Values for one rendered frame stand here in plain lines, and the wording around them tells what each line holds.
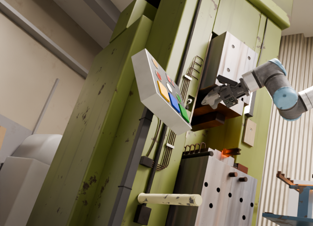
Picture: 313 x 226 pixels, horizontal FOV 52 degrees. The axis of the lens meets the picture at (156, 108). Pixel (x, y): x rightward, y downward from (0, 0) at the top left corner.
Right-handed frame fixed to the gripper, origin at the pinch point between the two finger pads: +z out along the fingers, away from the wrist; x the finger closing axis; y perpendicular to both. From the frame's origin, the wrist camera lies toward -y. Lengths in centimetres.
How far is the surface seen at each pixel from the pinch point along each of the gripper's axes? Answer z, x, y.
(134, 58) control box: 17.6, -27.0, -18.9
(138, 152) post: 32.7, -10.1, 16.4
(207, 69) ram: -3, 35, -48
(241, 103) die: -12, 52, -25
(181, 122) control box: 12.4, -1.7, 6.3
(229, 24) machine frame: -28, 48, -88
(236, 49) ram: -24, 40, -57
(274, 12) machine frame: -63, 78, -107
